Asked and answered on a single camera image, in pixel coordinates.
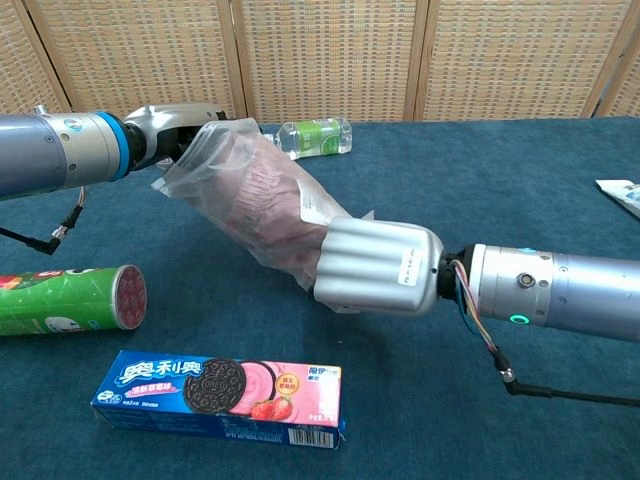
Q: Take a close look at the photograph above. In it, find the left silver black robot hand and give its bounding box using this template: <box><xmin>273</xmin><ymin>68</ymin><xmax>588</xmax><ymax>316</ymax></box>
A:
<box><xmin>122</xmin><ymin>103</ymin><xmax>229</xmax><ymax>169</ymax></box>

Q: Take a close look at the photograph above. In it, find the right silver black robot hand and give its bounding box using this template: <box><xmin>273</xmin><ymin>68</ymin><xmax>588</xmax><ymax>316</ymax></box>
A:
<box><xmin>313</xmin><ymin>216</ymin><xmax>445</xmax><ymax>316</ymax></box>

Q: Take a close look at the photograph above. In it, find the transparent bag with pink contents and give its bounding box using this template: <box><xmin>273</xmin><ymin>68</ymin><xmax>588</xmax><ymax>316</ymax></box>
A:
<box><xmin>151</xmin><ymin>117</ymin><xmax>376</xmax><ymax>315</ymax></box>

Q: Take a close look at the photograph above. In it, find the teal blue carpeted table surface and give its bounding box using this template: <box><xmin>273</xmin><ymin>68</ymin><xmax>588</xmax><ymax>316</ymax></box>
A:
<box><xmin>0</xmin><ymin>117</ymin><xmax>640</xmax><ymax>480</ymax></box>

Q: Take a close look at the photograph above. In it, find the clear water bottle green label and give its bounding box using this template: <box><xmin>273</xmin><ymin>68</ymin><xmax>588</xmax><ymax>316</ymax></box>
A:
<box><xmin>272</xmin><ymin>116</ymin><xmax>354</xmax><ymax>159</ymax></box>

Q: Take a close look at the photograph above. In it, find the woven bamboo folding screen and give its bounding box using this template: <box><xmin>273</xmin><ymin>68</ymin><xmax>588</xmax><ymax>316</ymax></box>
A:
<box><xmin>0</xmin><ymin>0</ymin><xmax>640</xmax><ymax>127</ymax></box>

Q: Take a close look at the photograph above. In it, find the blue pink Oreo box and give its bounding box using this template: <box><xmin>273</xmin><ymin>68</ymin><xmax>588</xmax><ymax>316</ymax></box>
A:
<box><xmin>90</xmin><ymin>349</ymin><xmax>347</xmax><ymax>450</ymax></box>

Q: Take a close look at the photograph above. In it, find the green chips can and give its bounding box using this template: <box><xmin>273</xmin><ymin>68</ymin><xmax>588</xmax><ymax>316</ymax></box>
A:
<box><xmin>0</xmin><ymin>264</ymin><xmax>148</xmax><ymax>337</ymax></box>

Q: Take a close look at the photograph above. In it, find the white green snack packet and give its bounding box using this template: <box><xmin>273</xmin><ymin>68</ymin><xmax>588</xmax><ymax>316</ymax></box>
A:
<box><xmin>594</xmin><ymin>178</ymin><xmax>640</xmax><ymax>221</ymax></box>

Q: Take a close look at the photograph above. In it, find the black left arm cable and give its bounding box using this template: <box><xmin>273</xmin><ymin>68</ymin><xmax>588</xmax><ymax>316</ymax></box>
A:
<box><xmin>0</xmin><ymin>184</ymin><xmax>87</xmax><ymax>256</ymax></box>

